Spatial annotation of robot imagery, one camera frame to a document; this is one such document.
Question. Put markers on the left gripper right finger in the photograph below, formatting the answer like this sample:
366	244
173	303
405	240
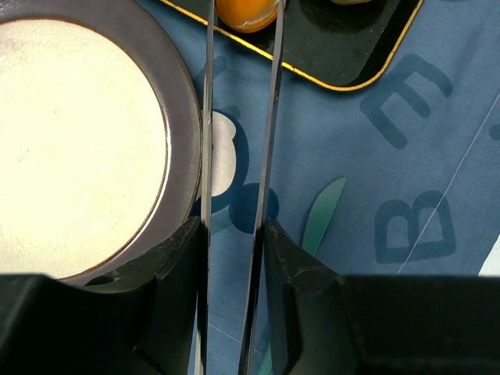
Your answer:
322	322

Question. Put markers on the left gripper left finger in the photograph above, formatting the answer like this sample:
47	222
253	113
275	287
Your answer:
137	319

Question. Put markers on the metal tongs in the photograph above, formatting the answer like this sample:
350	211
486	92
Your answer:
245	361

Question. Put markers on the round metal plate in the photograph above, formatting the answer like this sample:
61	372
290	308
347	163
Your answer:
100	136

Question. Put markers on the small croissant bread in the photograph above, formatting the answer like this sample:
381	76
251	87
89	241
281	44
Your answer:
247	16

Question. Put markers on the blue letter placemat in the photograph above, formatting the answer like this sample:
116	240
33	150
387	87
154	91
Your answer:
400	177

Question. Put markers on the black rectangular tray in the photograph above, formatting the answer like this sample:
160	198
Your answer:
344	47

